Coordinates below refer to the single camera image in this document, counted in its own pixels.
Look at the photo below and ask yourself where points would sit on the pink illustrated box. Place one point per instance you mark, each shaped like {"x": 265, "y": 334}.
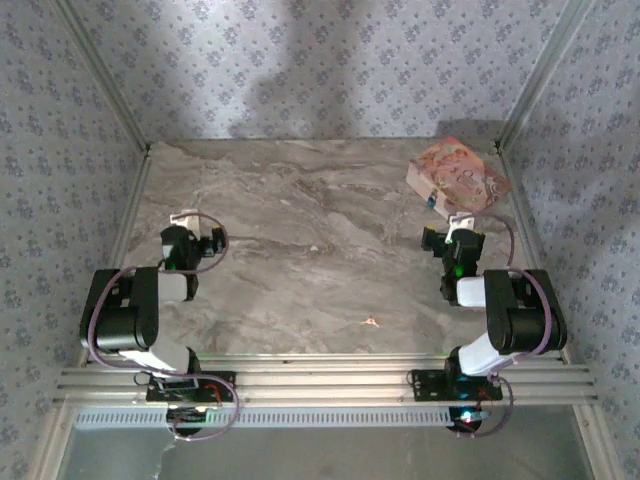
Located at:
{"x": 460, "y": 175}

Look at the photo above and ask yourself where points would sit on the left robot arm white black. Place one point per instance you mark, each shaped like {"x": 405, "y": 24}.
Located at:
{"x": 120, "y": 320}

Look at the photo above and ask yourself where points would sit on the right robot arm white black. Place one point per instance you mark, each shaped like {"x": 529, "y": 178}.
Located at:
{"x": 525, "y": 320}

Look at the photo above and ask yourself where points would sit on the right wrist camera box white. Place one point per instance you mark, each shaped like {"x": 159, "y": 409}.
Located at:
{"x": 460, "y": 221}

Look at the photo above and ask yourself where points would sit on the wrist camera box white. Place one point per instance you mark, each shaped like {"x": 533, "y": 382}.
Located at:
{"x": 460, "y": 221}
{"x": 182, "y": 219}

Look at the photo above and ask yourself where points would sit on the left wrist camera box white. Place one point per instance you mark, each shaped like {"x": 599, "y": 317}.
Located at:
{"x": 182, "y": 219}

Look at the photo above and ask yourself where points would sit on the aluminium table side rail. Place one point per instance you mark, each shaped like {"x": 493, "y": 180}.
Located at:
{"x": 527, "y": 225}
{"x": 120, "y": 250}

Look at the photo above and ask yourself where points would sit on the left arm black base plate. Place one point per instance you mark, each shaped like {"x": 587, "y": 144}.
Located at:
{"x": 227, "y": 380}

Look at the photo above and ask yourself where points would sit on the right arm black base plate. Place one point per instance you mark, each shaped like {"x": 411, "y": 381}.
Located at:
{"x": 425, "y": 387}

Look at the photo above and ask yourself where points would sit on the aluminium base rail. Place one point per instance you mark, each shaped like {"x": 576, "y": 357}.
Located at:
{"x": 325, "y": 380}

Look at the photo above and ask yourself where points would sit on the aluminium frame post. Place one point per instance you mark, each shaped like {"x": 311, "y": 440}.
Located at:
{"x": 108, "y": 80}
{"x": 542, "y": 75}

